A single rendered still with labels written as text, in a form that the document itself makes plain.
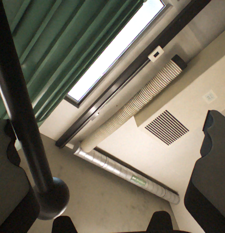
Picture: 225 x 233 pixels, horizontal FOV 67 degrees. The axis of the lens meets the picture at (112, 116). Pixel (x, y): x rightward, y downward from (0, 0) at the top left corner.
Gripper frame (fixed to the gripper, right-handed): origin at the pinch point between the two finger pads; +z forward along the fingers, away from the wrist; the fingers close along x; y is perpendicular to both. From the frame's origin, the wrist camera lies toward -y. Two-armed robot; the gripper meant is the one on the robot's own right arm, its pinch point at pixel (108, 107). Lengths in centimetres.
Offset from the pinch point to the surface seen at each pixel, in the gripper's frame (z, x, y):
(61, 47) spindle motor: 5.7, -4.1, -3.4
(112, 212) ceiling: 97, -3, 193
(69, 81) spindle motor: 8.4, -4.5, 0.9
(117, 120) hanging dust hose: 138, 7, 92
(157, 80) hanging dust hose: 138, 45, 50
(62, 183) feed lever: -1.0, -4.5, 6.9
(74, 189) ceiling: 103, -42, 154
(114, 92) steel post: 146, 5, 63
